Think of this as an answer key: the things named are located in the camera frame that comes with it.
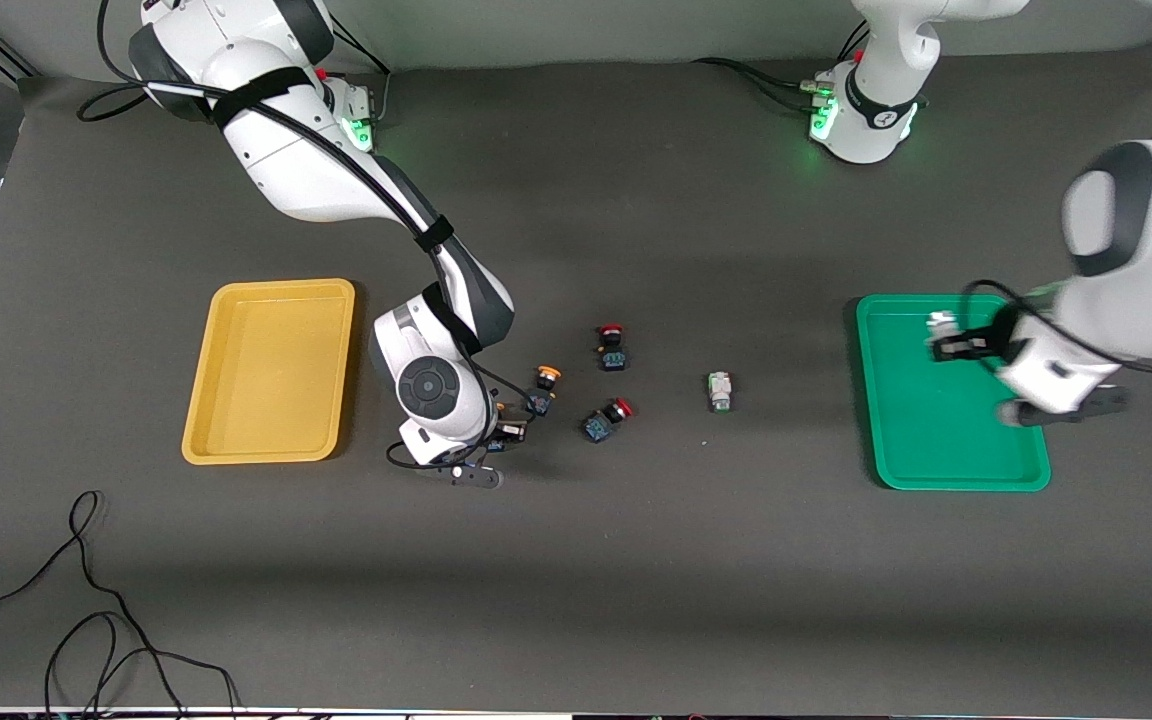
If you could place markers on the white button with orange base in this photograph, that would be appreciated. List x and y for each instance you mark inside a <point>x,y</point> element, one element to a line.
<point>941,322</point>

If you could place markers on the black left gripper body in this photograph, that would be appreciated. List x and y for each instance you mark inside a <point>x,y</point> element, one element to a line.
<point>982,342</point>

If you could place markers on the red push button switch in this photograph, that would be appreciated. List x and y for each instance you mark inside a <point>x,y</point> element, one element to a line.
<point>598,427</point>
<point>613,355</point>

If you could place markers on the yellow plastic tray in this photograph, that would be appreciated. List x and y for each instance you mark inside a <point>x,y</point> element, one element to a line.
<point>271,375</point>

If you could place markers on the white button with green cap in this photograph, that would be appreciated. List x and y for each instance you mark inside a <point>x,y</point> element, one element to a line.
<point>720,392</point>

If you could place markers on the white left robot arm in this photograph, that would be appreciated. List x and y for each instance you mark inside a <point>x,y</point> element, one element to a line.
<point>1136,250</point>

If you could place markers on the green plastic tray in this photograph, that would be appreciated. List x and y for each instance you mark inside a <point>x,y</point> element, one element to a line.
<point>936,430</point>

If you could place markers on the dark grey table mat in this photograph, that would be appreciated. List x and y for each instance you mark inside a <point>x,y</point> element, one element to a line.
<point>576,560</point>

